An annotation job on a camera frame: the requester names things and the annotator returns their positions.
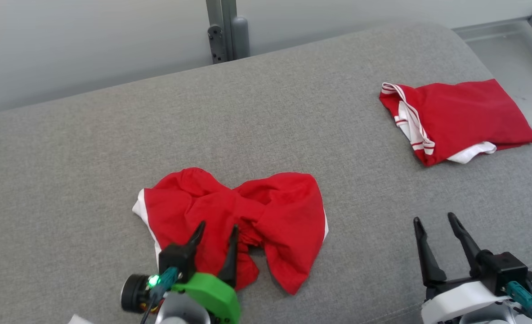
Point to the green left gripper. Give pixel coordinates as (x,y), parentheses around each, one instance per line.
(216,297)

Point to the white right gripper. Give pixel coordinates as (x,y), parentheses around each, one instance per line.
(459,299)

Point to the red shorts with white trim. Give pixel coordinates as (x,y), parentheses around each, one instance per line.
(283,211)

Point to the red jersey with white sleeves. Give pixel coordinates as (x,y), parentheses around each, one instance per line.
(472,112)

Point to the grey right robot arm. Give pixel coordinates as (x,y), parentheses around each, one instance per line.
(490,317)

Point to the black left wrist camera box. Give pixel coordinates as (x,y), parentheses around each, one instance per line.
(176,261)

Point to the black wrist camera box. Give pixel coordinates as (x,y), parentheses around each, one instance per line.
(176,261)
(504,270)

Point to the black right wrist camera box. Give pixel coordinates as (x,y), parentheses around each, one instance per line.
(504,270)

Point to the grey metal wall post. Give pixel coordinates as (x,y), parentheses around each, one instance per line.
(227,27)

